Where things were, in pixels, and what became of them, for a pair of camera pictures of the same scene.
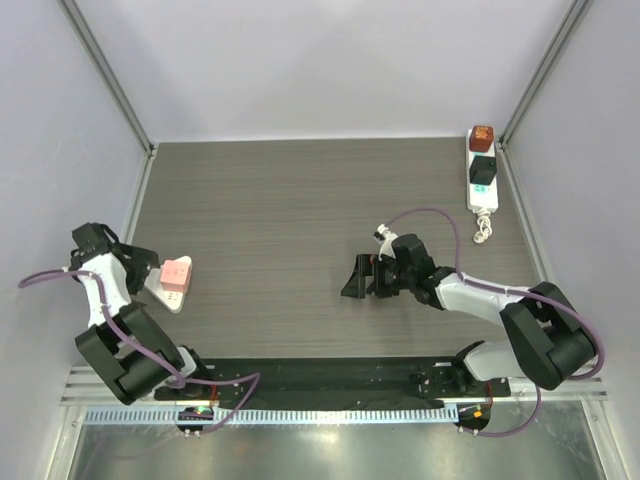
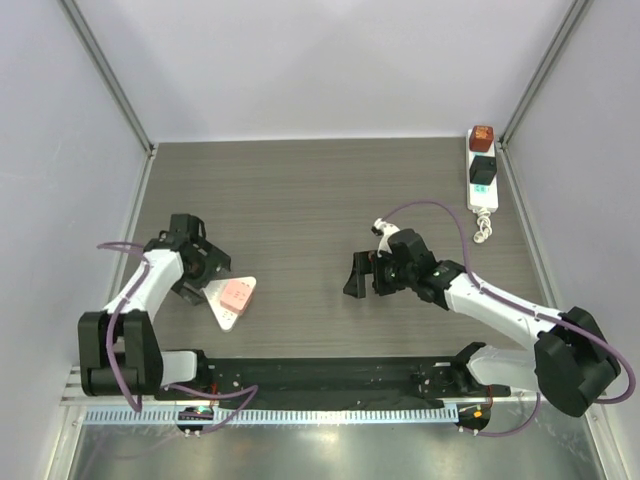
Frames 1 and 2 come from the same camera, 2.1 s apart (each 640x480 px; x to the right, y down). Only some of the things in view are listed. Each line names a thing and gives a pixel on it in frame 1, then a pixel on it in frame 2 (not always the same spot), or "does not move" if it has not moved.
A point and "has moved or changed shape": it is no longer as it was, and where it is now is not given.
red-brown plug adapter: x=481 y=138 does not move
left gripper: x=141 y=262 → x=214 y=261
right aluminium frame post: x=574 y=12 does not move
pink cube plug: x=175 y=276 has moved or changed shape
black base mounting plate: x=400 y=379 does not move
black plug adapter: x=482 y=170 does not move
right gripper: x=371 y=277 does not move
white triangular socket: x=173 y=300 has moved or changed shape
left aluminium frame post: x=111 y=76 does not move
